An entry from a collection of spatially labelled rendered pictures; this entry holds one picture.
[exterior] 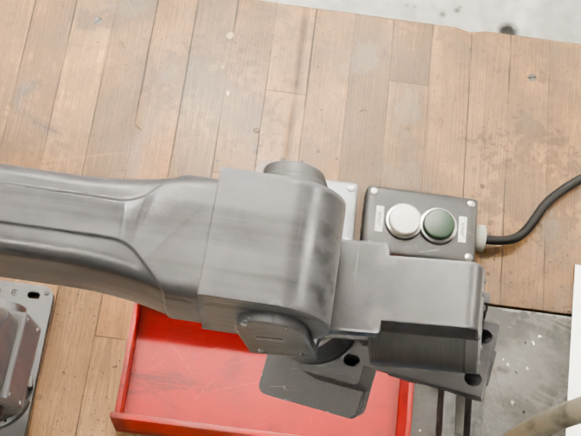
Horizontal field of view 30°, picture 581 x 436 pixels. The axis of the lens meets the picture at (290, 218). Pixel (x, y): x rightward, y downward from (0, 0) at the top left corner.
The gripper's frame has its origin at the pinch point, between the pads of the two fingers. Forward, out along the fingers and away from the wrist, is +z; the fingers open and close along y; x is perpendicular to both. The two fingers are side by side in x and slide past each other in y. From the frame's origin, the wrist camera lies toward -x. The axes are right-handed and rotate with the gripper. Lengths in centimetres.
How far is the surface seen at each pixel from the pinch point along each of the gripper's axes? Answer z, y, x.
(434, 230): 21.2, 14.2, -1.5
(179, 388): 16.7, -6.1, 16.2
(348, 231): 20.0, 12.0, 6.0
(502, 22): 132, 83, 9
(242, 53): 23.2, 27.9, 22.1
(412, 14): 127, 79, 26
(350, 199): 20.5, 15.1, 6.7
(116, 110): 19.1, 18.1, 31.4
